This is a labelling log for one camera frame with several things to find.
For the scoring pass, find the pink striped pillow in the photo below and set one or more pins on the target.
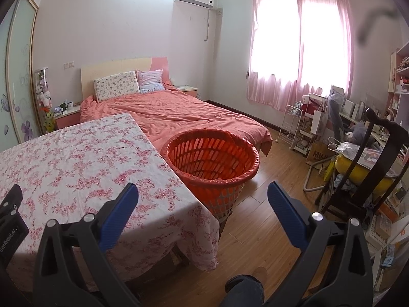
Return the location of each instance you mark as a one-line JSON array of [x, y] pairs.
[[150, 81]]

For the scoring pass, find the white wire rack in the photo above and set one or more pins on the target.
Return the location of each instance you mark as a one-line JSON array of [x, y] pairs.
[[295, 129]]

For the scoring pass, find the floral glass wardrobe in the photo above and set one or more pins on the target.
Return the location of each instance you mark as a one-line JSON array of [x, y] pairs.
[[19, 117]]

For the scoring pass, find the pink white nightstand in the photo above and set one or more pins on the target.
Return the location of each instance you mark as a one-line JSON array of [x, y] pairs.
[[68, 118]]

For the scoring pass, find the cluttered desk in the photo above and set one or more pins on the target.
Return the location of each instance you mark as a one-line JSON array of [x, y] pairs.
[[361, 134]]

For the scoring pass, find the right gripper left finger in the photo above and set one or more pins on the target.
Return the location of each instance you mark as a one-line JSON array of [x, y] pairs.
[[57, 277]]

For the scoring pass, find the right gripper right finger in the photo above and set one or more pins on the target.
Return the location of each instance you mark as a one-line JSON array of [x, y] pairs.
[[348, 279]]

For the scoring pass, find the beige pink headboard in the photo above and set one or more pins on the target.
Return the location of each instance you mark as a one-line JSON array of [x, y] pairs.
[[104, 69]]

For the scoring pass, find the floral white pillow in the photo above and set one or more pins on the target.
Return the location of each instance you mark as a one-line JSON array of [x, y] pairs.
[[116, 85]]

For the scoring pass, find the plush toy display tube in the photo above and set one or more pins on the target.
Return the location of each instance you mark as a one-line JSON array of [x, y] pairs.
[[44, 101]]

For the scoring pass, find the white wall socket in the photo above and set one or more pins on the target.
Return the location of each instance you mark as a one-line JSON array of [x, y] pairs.
[[69, 65]]

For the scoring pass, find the white mug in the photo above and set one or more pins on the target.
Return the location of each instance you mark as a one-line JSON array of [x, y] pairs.
[[69, 105]]

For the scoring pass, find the pink window curtain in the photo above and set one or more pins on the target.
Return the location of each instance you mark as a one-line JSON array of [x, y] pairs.
[[299, 47]]

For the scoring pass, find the salmon pink bed duvet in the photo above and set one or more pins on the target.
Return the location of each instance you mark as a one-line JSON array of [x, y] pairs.
[[166, 113]]

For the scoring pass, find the dark wooden chair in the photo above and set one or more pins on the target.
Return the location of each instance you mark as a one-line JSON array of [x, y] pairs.
[[368, 178]]

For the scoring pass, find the orange plastic laundry basket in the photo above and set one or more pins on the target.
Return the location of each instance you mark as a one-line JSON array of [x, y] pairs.
[[214, 165]]

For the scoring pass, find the white bookshelf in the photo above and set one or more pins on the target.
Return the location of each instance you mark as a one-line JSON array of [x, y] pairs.
[[398, 86]]

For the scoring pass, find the person's leg dark trousers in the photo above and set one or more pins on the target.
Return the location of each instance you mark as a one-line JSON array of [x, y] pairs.
[[245, 290]]

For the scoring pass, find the floral pink white tablecloth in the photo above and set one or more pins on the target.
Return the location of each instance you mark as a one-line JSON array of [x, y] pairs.
[[74, 171]]

